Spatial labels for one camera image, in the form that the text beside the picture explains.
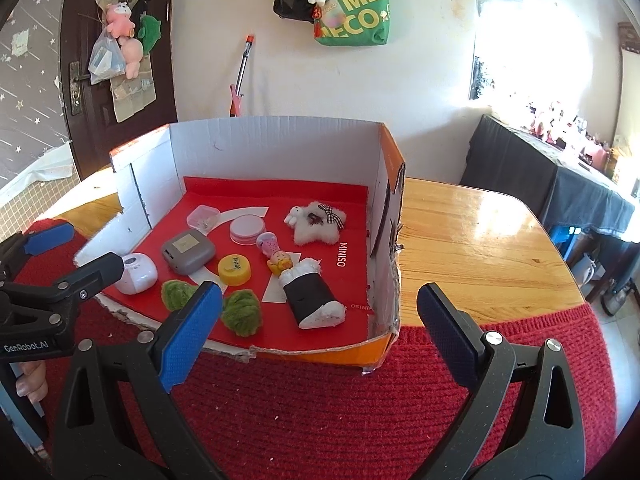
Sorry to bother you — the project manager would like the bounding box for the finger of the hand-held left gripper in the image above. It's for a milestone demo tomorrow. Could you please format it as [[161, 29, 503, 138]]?
[[0, 252, 127, 311], [0, 222, 76, 276]]

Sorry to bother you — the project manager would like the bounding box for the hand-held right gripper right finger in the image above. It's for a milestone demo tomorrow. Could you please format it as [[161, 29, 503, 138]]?
[[416, 282, 587, 480]]

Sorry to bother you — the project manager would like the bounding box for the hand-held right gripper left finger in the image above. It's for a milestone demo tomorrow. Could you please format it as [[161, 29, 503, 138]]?
[[50, 281, 228, 480]]

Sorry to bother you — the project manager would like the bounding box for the white round device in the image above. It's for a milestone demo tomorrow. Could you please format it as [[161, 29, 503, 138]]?
[[114, 252, 159, 295]]

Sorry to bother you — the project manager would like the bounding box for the green yarn scrunchie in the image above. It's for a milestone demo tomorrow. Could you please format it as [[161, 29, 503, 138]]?
[[160, 280, 198, 312], [221, 290, 262, 337]]

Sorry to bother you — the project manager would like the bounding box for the yellow round tin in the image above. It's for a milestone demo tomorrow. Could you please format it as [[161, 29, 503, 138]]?
[[217, 254, 252, 287]]

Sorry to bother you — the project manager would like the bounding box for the grey square case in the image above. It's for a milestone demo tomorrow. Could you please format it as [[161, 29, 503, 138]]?
[[160, 230, 216, 276]]

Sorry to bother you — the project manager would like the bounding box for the small doll figurine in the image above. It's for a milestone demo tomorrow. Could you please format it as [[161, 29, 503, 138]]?
[[256, 232, 301, 277]]

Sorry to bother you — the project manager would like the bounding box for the clear plastic small box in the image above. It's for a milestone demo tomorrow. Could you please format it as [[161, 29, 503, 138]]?
[[186, 205, 222, 233]]

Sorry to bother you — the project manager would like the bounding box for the round white pink compact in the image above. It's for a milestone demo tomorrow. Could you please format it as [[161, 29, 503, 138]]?
[[230, 214, 265, 246]]

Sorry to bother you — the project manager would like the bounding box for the black white sushi plush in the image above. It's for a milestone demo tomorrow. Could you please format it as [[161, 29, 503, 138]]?
[[278, 256, 347, 331]]

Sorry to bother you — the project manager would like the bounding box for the white fluffy star plush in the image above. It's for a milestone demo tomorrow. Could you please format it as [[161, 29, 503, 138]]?
[[285, 201, 346, 247]]

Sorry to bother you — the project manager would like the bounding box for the red and white cardboard box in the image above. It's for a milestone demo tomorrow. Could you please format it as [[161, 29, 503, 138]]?
[[74, 116, 406, 376]]

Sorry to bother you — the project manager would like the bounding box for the person's left hand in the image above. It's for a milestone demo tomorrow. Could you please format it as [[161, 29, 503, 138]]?
[[14, 360, 49, 405]]

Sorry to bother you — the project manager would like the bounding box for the white plastic sheet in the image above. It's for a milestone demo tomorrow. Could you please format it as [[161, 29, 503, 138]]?
[[0, 142, 76, 196]]

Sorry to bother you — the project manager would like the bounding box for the red knitted mat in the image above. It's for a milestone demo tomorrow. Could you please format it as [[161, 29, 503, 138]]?
[[10, 217, 618, 480]]

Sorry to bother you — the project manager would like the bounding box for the blue plastic stool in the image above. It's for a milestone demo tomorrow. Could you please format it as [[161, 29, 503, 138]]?
[[550, 226, 583, 256]]

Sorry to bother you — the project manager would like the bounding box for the side table with dark cloth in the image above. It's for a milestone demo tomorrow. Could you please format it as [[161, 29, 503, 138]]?
[[459, 114, 640, 251]]

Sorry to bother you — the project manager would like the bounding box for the clear plastic bag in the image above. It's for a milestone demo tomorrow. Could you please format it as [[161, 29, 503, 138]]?
[[88, 30, 128, 86]]

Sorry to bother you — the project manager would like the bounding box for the dark brown door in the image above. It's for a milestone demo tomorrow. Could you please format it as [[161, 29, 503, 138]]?
[[59, 0, 180, 181]]

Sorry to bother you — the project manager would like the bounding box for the peach plush toy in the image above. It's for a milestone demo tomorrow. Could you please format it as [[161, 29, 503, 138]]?
[[120, 37, 146, 80]]

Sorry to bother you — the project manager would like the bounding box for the green plush toy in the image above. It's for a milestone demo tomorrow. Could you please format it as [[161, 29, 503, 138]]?
[[137, 14, 162, 51]]

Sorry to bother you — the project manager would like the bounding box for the pink plush toy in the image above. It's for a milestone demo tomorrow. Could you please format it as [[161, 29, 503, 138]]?
[[105, 2, 135, 38]]

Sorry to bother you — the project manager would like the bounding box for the clutter of small figurines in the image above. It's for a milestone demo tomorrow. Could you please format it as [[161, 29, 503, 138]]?
[[525, 100, 640, 186]]

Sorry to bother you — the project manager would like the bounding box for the white wardrobe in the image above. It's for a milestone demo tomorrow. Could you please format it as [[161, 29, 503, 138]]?
[[619, 51, 640, 161]]

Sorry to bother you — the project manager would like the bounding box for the green tote bag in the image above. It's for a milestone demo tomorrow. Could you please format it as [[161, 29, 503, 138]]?
[[314, 0, 392, 48]]

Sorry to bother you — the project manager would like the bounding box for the patterned storage bag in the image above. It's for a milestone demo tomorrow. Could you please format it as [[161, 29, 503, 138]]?
[[617, 21, 640, 53]]

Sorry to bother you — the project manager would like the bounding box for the brass door handle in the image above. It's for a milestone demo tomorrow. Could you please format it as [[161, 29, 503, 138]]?
[[68, 61, 93, 116]]

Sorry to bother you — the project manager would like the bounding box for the red handled mop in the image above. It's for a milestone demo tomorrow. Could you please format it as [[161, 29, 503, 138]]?
[[232, 35, 256, 118]]

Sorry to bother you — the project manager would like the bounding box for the frameless wall mirror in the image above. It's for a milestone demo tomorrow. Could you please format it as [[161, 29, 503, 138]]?
[[470, 0, 525, 106]]

